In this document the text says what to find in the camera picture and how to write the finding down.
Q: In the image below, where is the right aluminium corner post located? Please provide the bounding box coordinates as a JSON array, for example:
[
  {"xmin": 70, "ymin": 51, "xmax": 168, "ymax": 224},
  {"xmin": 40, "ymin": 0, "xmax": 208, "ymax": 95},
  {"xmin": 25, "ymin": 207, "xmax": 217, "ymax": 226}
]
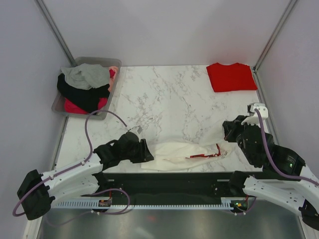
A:
[{"xmin": 251, "ymin": 0, "xmax": 299, "ymax": 73}]

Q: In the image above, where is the folded red t-shirt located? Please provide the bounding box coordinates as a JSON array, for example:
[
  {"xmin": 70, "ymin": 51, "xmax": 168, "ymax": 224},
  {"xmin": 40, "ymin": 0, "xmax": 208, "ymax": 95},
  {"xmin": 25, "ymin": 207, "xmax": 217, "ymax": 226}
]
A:
[{"xmin": 206, "ymin": 63, "xmax": 258, "ymax": 93}]

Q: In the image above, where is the grey t-shirt in bin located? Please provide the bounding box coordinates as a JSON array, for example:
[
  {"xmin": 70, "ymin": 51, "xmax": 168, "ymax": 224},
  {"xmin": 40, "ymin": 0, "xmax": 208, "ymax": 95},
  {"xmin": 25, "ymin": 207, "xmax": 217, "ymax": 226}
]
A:
[{"xmin": 60, "ymin": 63, "xmax": 111, "ymax": 90}]

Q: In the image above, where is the white slotted cable duct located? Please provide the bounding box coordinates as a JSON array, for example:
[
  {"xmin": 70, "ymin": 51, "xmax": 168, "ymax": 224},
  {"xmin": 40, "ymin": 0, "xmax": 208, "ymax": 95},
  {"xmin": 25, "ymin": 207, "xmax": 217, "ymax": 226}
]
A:
[{"xmin": 53, "ymin": 197, "xmax": 234, "ymax": 210}]

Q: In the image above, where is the aluminium corner post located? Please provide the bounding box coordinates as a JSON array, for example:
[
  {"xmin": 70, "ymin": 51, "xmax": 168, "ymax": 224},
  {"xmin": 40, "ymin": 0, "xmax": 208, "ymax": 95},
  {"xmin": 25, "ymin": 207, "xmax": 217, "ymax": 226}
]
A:
[
  {"xmin": 251, "ymin": 0, "xmax": 299, "ymax": 73},
  {"xmin": 34, "ymin": 0, "xmax": 76, "ymax": 66}
]

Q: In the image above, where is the aluminium front frame rail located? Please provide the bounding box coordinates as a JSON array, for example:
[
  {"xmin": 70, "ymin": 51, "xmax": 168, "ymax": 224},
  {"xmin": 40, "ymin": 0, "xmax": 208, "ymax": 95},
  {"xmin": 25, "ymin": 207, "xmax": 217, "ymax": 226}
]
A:
[{"xmin": 22, "ymin": 218, "xmax": 41, "ymax": 239}]

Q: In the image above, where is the pink t-shirt in bin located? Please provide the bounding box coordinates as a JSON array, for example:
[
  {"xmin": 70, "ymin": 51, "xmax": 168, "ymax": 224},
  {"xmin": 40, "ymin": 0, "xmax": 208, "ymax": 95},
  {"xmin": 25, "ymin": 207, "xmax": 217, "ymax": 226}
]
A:
[{"xmin": 108, "ymin": 66, "xmax": 119, "ymax": 92}]

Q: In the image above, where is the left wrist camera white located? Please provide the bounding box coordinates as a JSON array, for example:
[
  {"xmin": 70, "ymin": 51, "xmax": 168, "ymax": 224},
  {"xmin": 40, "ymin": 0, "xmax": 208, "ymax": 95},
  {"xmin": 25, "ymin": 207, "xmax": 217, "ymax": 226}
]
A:
[{"xmin": 128, "ymin": 125, "xmax": 143, "ymax": 135}]

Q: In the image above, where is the magenta t-shirt in bin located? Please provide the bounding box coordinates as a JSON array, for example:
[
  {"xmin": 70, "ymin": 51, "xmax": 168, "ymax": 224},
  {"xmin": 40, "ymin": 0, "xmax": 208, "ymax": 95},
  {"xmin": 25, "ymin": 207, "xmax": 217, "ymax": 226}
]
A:
[{"xmin": 64, "ymin": 98, "xmax": 108, "ymax": 115}]

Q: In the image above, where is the left aluminium corner post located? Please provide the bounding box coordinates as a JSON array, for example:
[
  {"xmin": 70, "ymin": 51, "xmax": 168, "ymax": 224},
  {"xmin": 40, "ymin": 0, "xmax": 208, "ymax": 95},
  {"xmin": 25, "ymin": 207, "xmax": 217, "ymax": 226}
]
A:
[{"xmin": 34, "ymin": 0, "xmax": 76, "ymax": 66}]

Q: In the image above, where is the white printed t-shirt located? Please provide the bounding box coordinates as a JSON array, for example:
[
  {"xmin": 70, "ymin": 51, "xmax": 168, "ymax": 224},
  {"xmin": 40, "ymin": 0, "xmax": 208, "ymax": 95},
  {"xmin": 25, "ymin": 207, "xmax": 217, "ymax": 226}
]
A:
[{"xmin": 141, "ymin": 122, "xmax": 233, "ymax": 171}]

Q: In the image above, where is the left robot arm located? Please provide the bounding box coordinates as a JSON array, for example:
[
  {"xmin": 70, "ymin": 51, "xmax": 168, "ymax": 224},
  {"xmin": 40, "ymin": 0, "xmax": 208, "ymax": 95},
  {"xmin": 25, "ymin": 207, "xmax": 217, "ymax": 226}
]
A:
[{"xmin": 17, "ymin": 132, "xmax": 154, "ymax": 221}]

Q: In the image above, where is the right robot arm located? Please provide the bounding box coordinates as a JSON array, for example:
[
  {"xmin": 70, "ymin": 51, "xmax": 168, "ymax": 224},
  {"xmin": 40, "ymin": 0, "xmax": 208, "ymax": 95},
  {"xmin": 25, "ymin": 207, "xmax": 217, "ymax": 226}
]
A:
[{"xmin": 222, "ymin": 116, "xmax": 319, "ymax": 230}]

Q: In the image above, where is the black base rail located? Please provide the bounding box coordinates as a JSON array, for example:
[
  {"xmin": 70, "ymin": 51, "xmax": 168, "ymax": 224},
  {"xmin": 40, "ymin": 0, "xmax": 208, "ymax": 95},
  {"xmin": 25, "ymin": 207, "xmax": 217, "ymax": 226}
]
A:
[{"xmin": 97, "ymin": 172, "xmax": 246, "ymax": 205}]

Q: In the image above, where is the black t-shirt in bin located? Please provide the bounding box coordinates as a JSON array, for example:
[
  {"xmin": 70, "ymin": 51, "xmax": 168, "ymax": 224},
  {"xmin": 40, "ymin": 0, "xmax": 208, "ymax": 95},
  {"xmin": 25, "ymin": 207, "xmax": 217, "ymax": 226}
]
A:
[{"xmin": 57, "ymin": 73, "xmax": 110, "ymax": 113}]

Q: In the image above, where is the grey plastic bin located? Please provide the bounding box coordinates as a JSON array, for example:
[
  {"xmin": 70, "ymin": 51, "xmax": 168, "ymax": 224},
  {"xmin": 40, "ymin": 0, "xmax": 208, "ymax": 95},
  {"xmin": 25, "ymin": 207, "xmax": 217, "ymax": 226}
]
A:
[{"xmin": 51, "ymin": 57, "xmax": 122, "ymax": 119}]

